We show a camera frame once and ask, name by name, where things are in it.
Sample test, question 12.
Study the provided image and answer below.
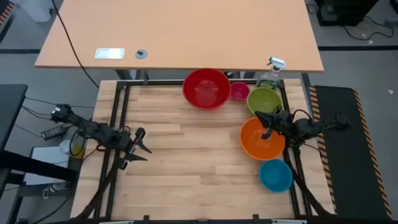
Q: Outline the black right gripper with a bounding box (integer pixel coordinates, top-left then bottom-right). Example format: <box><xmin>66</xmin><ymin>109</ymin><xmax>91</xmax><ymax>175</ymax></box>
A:
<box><xmin>254</xmin><ymin>108</ymin><xmax>298</xmax><ymax>141</ymax></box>

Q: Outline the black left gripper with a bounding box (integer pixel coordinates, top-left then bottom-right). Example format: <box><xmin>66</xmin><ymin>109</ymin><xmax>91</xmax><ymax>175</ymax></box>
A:
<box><xmin>105</xmin><ymin>126</ymin><xmax>153</xmax><ymax>171</ymax></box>

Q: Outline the orange bowl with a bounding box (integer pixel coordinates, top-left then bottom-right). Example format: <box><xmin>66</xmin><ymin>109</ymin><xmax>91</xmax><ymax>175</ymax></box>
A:
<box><xmin>239</xmin><ymin>116</ymin><xmax>286</xmax><ymax>161</ymax></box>

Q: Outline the green bowl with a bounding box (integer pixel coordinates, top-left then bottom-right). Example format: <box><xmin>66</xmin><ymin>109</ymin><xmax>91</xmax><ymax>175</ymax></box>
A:
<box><xmin>246</xmin><ymin>86</ymin><xmax>283</xmax><ymax>115</ymax></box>

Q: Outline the small pink bowl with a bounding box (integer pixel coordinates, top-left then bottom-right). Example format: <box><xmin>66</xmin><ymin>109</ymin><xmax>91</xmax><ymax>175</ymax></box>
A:
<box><xmin>230</xmin><ymin>82</ymin><xmax>251</xmax><ymax>101</ymax></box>

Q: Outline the green cleaner spray bottle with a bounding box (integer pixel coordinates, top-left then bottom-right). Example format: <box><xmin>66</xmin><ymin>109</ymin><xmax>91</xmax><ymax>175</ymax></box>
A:
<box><xmin>256</xmin><ymin>56</ymin><xmax>287</xmax><ymax>91</ymax></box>

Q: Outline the blue bowl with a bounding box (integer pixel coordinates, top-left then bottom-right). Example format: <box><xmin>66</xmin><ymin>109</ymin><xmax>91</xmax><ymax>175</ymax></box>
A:
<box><xmin>259</xmin><ymin>159</ymin><xmax>294</xmax><ymax>194</ymax></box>

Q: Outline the large red bowl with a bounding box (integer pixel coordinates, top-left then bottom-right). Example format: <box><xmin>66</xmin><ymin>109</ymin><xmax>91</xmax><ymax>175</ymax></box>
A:
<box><xmin>182</xmin><ymin>68</ymin><xmax>232</xmax><ymax>111</ymax></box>

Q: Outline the black hazard striped floor mat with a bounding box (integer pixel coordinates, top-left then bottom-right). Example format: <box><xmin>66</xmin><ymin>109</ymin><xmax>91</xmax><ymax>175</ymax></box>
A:
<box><xmin>308</xmin><ymin>85</ymin><xmax>394</xmax><ymax>220</ymax></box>

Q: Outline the black power adapter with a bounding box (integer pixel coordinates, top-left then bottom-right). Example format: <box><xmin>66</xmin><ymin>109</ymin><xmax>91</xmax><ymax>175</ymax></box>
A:
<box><xmin>40</xmin><ymin>124</ymin><xmax>68</xmax><ymax>141</ymax></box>

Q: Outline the white board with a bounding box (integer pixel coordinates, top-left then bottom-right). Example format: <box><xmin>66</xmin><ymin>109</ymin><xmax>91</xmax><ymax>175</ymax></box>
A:
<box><xmin>23</xmin><ymin>146</ymin><xmax>71</xmax><ymax>186</ymax></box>

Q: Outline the light wooden desk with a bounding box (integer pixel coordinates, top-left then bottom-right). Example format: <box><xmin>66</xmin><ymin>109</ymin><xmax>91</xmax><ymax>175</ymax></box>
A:
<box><xmin>34</xmin><ymin>0</ymin><xmax>324</xmax><ymax>73</ymax></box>

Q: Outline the black side table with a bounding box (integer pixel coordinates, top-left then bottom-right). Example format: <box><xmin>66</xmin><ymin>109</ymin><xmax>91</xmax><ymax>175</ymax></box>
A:
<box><xmin>0</xmin><ymin>83</ymin><xmax>29</xmax><ymax>153</ymax></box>

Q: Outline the black equipment box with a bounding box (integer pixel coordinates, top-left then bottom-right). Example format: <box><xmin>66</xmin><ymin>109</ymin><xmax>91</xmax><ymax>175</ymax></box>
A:
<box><xmin>315</xmin><ymin>0</ymin><xmax>381</xmax><ymax>27</ymax></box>

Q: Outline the black metal table frame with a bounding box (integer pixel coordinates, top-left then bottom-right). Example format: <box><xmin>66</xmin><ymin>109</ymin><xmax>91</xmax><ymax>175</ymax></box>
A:
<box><xmin>92</xmin><ymin>78</ymin><xmax>312</xmax><ymax>224</ymax></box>

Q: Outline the black cable across desk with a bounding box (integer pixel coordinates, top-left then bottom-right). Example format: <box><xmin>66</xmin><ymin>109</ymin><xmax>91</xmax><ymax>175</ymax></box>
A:
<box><xmin>51</xmin><ymin>0</ymin><xmax>100</xmax><ymax>90</ymax></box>

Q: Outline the black floor cable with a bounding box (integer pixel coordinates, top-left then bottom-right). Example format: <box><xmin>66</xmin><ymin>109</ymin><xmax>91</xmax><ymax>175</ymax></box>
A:
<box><xmin>341</xmin><ymin>15</ymin><xmax>396</xmax><ymax>42</ymax></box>

